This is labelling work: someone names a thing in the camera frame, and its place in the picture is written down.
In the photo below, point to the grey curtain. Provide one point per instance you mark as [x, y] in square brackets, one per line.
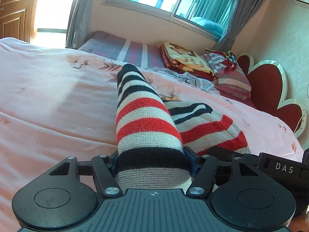
[248, 9]
[80, 14]

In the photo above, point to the grey striped pillow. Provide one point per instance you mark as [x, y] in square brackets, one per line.
[214, 59]

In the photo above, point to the light blue crumpled cloth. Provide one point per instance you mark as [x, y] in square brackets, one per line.
[193, 79]

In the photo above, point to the red ribbon decoration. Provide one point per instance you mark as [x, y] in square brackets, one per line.
[229, 59]

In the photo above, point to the pink floral bed cover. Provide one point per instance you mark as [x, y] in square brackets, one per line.
[48, 101]

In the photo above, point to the teal quilt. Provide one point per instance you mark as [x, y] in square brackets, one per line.
[207, 25]

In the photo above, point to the striped knitted sock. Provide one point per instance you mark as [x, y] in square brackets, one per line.
[144, 116]

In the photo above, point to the red heart-shaped headboard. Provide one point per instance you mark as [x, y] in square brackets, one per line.
[265, 89]

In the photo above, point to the folded yellow printed blanket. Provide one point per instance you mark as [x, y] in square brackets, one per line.
[185, 58]

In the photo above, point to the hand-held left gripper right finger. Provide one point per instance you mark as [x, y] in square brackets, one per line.
[194, 164]

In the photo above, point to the striped mattress sheet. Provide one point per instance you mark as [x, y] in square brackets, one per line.
[135, 50]

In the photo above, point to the wooden door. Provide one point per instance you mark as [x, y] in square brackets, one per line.
[14, 12]

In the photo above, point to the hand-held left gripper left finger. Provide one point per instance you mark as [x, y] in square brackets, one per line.
[114, 164]

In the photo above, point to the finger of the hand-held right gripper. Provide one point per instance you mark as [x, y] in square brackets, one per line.
[231, 152]

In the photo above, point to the red striped pillow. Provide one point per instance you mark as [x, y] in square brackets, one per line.
[234, 84]

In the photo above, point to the person's right hand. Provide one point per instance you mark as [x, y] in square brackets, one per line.
[303, 222]

